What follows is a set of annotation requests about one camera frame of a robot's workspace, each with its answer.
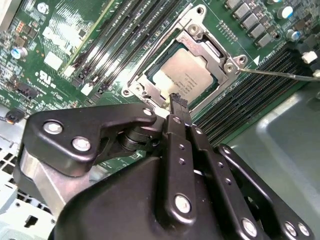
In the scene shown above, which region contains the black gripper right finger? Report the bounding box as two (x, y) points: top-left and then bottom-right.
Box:
(178, 96), (316, 240)

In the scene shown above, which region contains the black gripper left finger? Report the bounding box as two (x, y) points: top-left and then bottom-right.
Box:
(13, 93), (198, 227)

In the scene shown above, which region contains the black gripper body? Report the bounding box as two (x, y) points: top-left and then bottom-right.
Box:
(49, 156), (242, 240)

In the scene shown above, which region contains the metal locking lever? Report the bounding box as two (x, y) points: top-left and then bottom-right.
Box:
(236, 66), (320, 83)
(134, 21), (183, 81)

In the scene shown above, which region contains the silver CPU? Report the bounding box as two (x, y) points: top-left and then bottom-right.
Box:
(146, 42), (216, 103)

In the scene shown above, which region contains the metal socket cover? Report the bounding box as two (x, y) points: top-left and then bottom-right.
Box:
(128, 32), (231, 112)

